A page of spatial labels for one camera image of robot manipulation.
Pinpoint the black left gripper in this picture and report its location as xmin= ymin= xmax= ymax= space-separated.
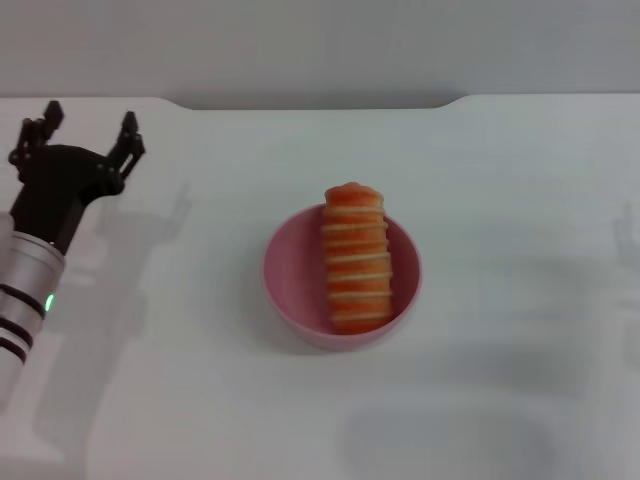
xmin=6 ymin=100 xmax=148 ymax=257

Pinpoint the pink plastic bowl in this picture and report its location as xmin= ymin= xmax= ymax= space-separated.
xmin=262 ymin=203 xmax=423 ymax=351

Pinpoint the oblong golden bread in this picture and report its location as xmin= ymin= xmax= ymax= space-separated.
xmin=320 ymin=182 xmax=396 ymax=336

